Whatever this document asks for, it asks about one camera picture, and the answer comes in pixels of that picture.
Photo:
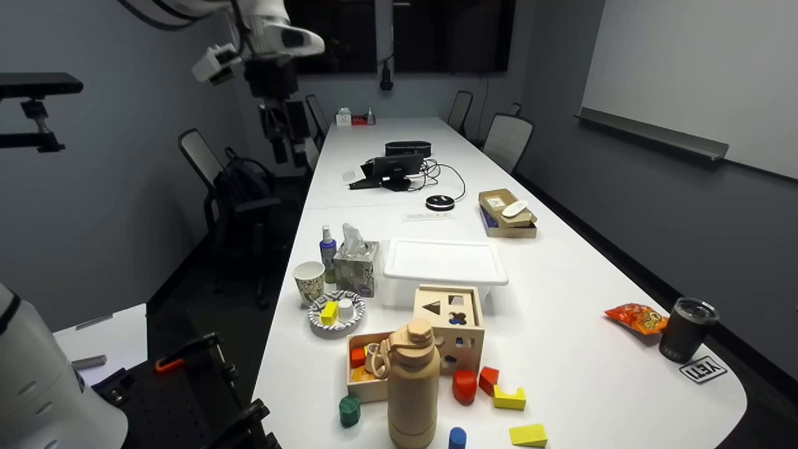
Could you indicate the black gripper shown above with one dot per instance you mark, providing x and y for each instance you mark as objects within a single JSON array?
[{"x": 272, "y": 81}]

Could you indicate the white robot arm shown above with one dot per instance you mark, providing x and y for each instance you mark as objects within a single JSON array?
[{"x": 275, "y": 28}]

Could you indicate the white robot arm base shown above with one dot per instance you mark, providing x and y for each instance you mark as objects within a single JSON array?
[{"x": 41, "y": 382}]

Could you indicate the small red box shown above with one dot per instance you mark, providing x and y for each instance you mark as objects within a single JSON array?
[{"x": 363, "y": 119}]

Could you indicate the black rectangular box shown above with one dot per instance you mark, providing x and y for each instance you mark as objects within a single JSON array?
[{"x": 408, "y": 147}]

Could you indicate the grey tissue box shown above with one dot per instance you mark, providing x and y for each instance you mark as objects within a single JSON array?
[{"x": 359, "y": 265}]

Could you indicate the wooden tray box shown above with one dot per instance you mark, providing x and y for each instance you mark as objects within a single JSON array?
[{"x": 361, "y": 385}]

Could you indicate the white sanitizer bottle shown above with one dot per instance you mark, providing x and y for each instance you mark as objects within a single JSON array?
[{"x": 342, "y": 114}]

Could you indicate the black backpack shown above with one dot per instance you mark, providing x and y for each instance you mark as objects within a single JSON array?
[{"x": 245, "y": 188}]

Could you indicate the black chair with backpack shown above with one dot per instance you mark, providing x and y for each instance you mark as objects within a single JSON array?
[{"x": 203, "y": 162}]

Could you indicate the blue spray bottle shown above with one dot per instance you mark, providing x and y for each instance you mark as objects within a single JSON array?
[{"x": 329, "y": 250}]

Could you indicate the patterned paper cup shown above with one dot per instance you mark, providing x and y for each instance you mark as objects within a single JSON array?
[{"x": 310, "y": 281}]

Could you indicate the black round puck speaker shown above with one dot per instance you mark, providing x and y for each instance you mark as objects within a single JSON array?
[{"x": 440, "y": 203}]

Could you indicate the dark framed grey chair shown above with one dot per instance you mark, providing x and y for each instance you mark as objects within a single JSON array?
[{"x": 460, "y": 111}]

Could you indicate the yellow block with hole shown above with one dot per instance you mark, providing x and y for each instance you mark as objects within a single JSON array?
[{"x": 331, "y": 313}]

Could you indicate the striped round plate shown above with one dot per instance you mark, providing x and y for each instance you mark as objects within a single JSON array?
[{"x": 337, "y": 323}]

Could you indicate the grey mesh chair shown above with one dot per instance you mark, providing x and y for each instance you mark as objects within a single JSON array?
[{"x": 508, "y": 141}]

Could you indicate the orange block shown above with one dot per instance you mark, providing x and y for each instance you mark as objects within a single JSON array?
[{"x": 359, "y": 356}]

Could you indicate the wooden shape sorter cube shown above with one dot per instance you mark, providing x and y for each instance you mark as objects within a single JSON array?
[{"x": 450, "y": 324}]

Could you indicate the white side panel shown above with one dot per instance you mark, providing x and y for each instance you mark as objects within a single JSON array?
[{"x": 108, "y": 339}]

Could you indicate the green cylinder block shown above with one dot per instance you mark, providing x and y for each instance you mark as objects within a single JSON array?
[{"x": 351, "y": 410}]

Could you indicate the tan water bottle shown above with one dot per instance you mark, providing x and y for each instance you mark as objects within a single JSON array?
[{"x": 412, "y": 390}]

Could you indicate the red cylinder block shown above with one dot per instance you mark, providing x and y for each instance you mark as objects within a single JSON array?
[{"x": 464, "y": 387}]

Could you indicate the red angular block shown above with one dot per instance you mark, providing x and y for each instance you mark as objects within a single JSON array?
[{"x": 488, "y": 376}]

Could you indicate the yellow notched block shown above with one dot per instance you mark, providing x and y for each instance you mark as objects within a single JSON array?
[{"x": 511, "y": 400}]

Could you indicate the blue cylinder block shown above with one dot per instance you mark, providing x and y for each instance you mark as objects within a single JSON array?
[{"x": 457, "y": 436}]

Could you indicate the grey whiteboard tray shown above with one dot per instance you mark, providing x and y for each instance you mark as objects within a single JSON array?
[{"x": 652, "y": 133}]

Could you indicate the yellow flat block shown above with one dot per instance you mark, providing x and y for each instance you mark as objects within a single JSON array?
[{"x": 531, "y": 435}]

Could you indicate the orange snack bag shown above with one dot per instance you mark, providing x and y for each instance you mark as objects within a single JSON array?
[{"x": 638, "y": 316}]

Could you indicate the whiteboard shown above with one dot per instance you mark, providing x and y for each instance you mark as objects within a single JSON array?
[{"x": 708, "y": 66}]

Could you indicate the black tumbler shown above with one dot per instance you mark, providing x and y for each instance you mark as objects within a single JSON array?
[{"x": 688, "y": 329}]

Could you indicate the black white tag sticker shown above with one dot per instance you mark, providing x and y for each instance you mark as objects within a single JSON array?
[{"x": 705, "y": 369}]

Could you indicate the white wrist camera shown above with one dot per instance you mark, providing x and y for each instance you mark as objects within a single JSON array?
[{"x": 216, "y": 62}]

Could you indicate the black wall monitor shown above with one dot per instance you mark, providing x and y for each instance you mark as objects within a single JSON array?
[{"x": 450, "y": 32}]

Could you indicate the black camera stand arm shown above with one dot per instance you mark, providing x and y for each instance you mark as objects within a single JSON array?
[{"x": 33, "y": 89}]

